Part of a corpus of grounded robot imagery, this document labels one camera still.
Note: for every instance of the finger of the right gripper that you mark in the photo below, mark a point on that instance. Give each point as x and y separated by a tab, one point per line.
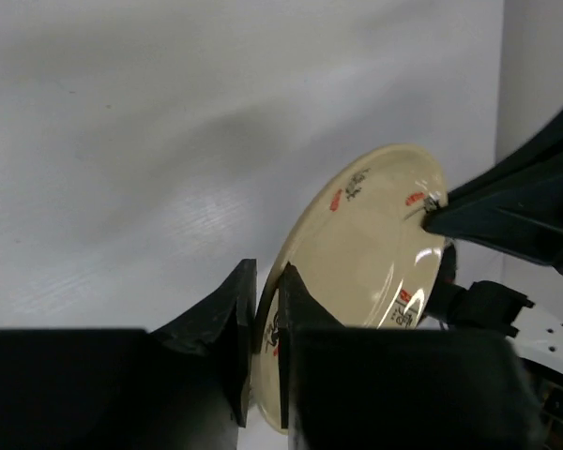
485	305
516	207

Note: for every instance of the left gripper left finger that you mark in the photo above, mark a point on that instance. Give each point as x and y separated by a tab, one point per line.
182	386

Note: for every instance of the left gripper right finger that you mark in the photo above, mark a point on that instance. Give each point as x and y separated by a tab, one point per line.
361	388

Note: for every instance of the cream plate with floral marks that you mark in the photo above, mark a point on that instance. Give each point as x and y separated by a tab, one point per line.
362	253

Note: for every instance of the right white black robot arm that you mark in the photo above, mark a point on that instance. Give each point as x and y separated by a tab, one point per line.
540	339

